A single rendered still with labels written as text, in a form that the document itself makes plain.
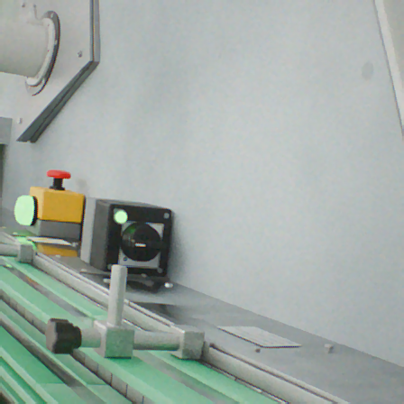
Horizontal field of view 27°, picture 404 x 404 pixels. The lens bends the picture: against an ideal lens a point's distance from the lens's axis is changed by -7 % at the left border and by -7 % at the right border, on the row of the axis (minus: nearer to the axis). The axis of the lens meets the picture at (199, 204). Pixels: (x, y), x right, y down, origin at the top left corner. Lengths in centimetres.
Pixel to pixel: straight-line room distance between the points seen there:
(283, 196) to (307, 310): 12
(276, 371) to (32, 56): 96
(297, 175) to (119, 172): 41
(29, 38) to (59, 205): 34
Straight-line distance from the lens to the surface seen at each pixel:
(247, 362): 66
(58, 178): 131
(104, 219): 102
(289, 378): 61
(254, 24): 95
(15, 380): 92
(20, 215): 129
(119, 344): 68
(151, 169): 111
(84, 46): 136
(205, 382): 65
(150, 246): 99
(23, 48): 148
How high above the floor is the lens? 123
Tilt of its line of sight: 29 degrees down
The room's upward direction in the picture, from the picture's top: 84 degrees counter-clockwise
